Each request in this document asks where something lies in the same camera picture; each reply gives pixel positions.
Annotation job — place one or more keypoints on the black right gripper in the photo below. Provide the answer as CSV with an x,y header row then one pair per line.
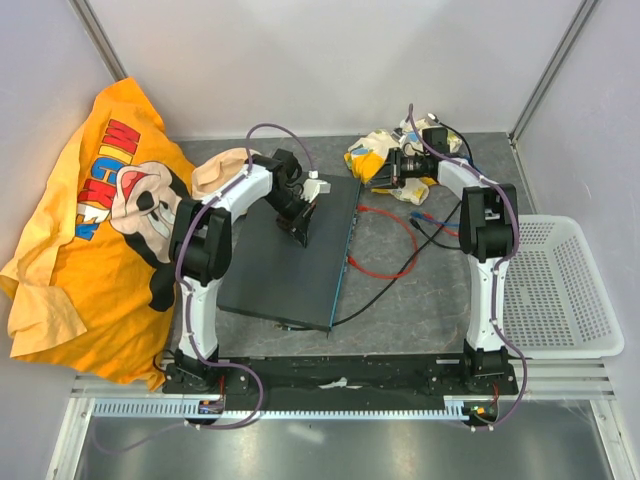
x,y
384,177

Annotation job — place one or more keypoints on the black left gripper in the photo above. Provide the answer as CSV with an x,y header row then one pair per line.
x,y
299,228

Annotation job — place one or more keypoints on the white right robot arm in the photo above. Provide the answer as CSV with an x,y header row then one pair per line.
x,y
488,228

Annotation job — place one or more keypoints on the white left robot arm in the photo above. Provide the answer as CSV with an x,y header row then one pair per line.
x,y
224,188

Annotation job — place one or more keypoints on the patterned white yellow cloth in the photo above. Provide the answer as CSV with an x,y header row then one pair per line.
x,y
365,157

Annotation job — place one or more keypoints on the beige bucket hat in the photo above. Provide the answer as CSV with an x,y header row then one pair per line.
x,y
217,171

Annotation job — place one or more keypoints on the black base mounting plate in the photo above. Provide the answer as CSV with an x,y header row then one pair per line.
x,y
444,374

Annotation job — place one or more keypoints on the white perforated plastic basket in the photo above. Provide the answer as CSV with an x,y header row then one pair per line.
x,y
556,305

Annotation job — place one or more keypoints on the orange Mickey t-shirt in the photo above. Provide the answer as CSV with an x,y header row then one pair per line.
x,y
91,284

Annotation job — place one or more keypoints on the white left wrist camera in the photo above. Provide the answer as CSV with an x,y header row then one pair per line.
x,y
314,186

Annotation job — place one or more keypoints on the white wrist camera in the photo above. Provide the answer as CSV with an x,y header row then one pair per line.
x,y
314,186
398,135

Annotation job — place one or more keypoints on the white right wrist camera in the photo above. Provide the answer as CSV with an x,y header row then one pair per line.
x,y
398,135

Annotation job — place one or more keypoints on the dark grey network switch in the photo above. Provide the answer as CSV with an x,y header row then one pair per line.
x,y
273,277

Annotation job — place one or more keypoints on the slotted grey cable duct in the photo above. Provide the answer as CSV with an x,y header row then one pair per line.
x,y
209,409

